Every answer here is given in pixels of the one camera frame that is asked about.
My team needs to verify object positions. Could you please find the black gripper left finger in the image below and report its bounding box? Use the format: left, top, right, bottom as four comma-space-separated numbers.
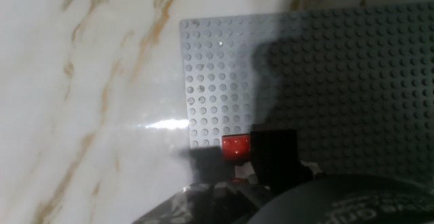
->
184, 146, 235, 184

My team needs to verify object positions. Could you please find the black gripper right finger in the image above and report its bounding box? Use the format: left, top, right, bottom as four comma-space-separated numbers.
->
250, 128, 313, 194

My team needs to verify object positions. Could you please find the grey Lego baseplate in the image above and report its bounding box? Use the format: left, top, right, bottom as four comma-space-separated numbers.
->
178, 1, 434, 184

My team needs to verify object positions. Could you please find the long red Lego brick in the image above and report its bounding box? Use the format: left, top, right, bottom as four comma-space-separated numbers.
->
221, 134, 252, 163

